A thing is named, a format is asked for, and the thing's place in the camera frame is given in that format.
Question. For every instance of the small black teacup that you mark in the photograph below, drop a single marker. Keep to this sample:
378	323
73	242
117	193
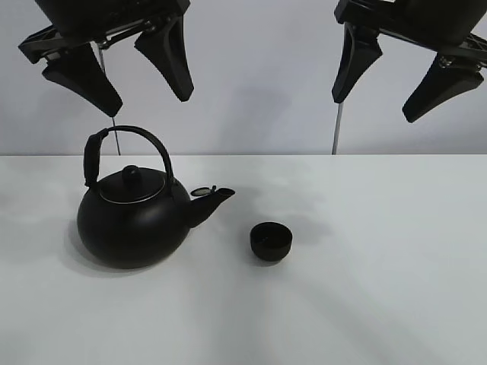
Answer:
270	241

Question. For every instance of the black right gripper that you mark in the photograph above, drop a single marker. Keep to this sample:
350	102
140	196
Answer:
443	23

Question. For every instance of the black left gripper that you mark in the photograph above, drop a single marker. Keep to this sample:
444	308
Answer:
75	23

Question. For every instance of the black round teapot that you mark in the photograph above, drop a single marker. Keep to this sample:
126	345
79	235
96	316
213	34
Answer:
138	216

